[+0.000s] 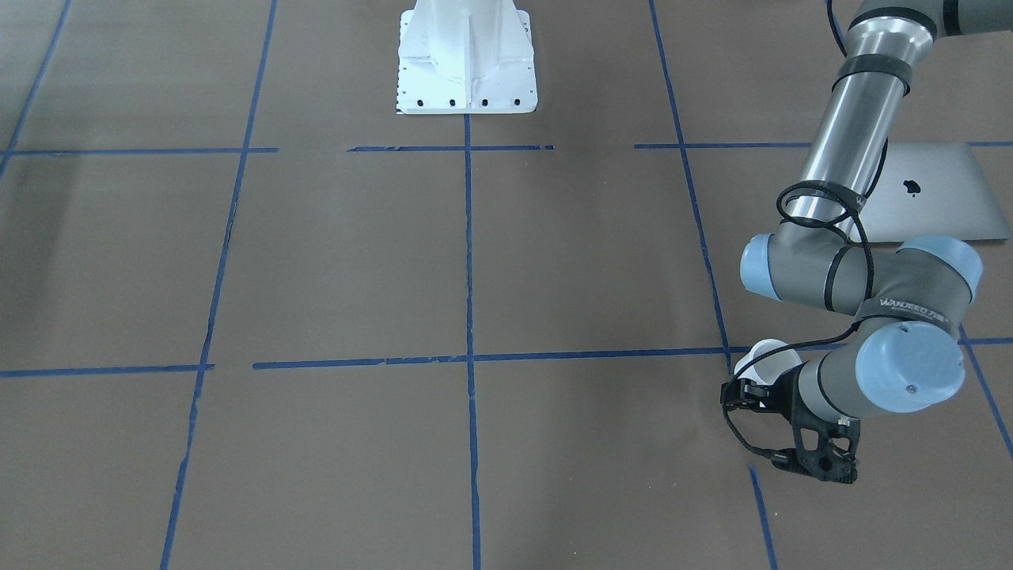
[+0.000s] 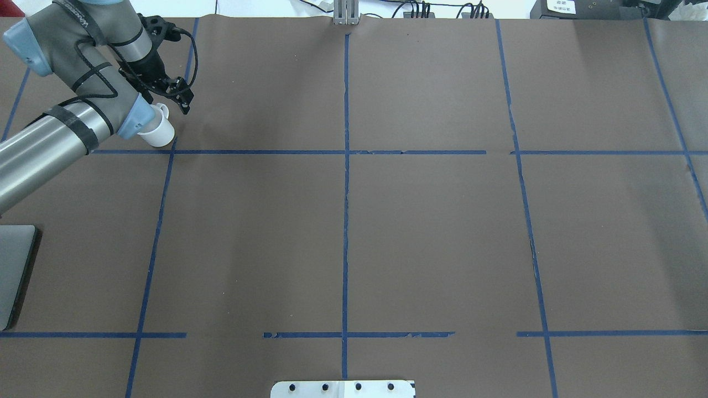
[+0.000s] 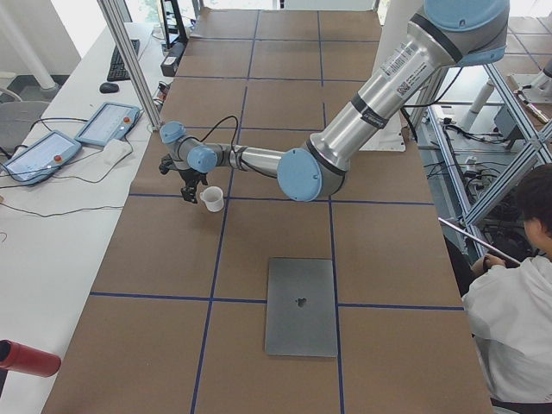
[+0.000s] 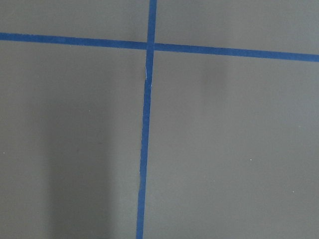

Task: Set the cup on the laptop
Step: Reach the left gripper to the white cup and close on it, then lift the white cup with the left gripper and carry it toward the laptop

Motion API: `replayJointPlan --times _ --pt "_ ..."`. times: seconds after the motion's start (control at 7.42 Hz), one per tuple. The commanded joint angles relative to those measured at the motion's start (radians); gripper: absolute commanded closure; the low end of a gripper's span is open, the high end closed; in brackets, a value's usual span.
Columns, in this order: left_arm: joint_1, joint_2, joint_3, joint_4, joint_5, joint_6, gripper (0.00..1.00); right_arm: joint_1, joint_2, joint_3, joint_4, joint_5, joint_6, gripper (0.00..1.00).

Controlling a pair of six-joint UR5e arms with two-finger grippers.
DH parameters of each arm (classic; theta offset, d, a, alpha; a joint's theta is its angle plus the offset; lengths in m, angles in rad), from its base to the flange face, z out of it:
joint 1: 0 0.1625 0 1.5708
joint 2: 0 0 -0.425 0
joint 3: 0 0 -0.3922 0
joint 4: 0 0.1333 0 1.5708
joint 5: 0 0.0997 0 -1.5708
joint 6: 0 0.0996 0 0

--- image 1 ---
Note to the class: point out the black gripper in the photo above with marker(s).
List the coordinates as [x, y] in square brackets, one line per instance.
[779, 393]

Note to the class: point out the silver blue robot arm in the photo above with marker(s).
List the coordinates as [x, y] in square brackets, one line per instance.
[907, 304]

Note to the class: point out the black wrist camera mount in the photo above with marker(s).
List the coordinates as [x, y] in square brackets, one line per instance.
[823, 449]

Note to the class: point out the white camera mast pedestal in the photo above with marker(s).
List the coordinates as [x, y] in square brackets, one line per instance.
[466, 57]

